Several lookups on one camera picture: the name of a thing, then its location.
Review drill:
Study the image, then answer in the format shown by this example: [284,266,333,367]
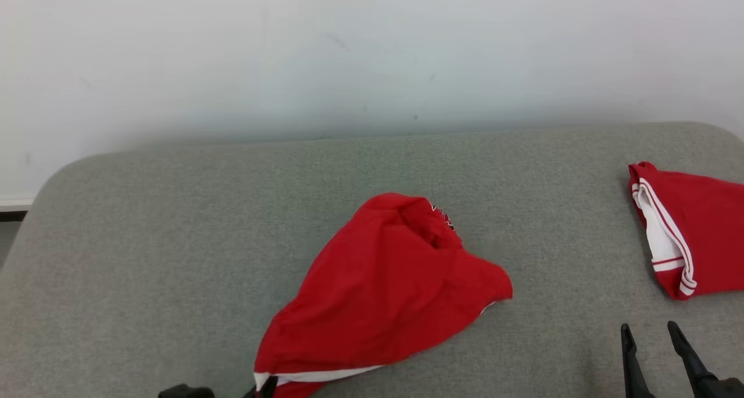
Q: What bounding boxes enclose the red jersey with black lettering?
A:
[628,161,744,301]

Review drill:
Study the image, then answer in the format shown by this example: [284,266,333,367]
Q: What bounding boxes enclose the red white jersey shirt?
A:
[253,192,514,398]

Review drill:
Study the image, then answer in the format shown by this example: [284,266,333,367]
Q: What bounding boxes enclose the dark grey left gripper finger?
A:
[158,384,216,398]
[244,376,279,398]

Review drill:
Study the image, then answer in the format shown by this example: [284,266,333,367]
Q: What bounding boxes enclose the grey fabric sofa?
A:
[0,122,744,398]

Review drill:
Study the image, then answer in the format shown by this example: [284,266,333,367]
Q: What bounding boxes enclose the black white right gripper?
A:
[620,321,744,398]

